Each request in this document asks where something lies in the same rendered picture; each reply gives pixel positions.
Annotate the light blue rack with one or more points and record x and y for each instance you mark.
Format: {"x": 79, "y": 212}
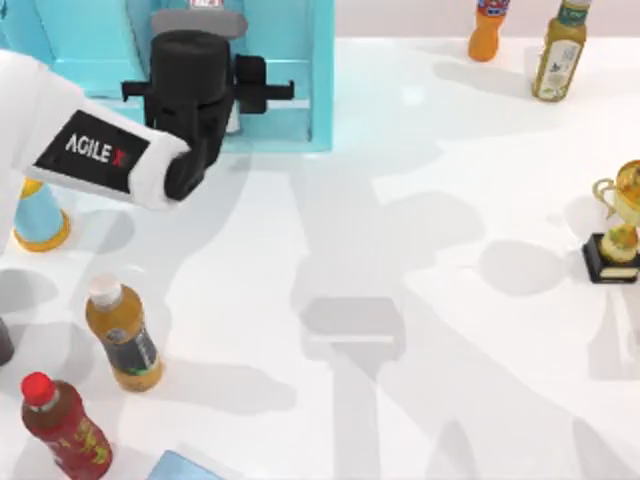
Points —
{"x": 310, "y": 60}

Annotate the pale grey rounded box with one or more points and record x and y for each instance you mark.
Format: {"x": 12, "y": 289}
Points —
{"x": 200, "y": 22}

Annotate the red and white can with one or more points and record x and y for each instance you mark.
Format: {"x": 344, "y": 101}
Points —
{"x": 206, "y": 3}

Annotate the orange bottle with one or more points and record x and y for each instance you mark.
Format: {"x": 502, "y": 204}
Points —
{"x": 486, "y": 37}

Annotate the blue and orange megaphone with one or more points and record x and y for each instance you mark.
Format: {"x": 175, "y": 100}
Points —
{"x": 42, "y": 222}

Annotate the olive green bottle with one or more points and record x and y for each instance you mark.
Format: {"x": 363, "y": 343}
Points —
{"x": 559, "y": 55}

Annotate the amber bottle with white cap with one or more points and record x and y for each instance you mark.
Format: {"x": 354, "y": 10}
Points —
{"x": 125, "y": 340}

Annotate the dark brown bottle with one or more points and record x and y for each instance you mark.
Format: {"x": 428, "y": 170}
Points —
{"x": 4, "y": 342}

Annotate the gold trophy with black base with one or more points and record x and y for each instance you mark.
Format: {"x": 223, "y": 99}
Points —
{"x": 620, "y": 220}

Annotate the light blue book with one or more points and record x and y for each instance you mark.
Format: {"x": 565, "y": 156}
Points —
{"x": 182, "y": 467}

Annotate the red bottle with red cap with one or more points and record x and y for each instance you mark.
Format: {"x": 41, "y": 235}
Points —
{"x": 65, "y": 430}

